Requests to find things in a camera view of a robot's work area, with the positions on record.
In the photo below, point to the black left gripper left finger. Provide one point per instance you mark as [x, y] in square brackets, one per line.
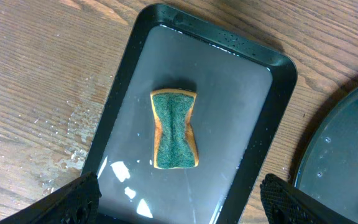
[76, 202]

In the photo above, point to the green orange sponge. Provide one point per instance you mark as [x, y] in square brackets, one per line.
[174, 139]

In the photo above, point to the black round tray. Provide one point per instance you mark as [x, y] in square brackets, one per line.
[328, 171]

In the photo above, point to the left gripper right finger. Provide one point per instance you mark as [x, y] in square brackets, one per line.
[284, 204]

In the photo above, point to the black rectangular tray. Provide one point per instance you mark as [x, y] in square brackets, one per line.
[242, 90]

